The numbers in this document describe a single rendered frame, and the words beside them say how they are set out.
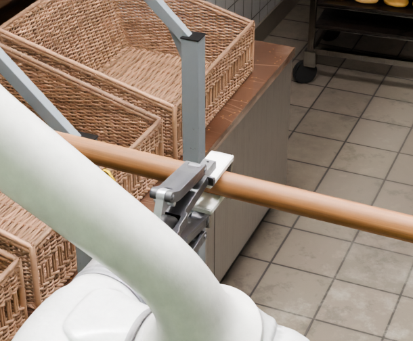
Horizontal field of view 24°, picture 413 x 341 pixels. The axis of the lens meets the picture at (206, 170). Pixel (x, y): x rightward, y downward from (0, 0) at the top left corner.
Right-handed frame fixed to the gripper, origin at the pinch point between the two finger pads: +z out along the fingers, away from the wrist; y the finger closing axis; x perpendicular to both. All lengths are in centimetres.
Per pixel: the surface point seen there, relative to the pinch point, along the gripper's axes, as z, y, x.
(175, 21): 84, 19, -44
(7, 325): 21, 55, -49
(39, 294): 32, 56, -49
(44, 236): 36, 45, -49
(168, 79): 130, 58, -68
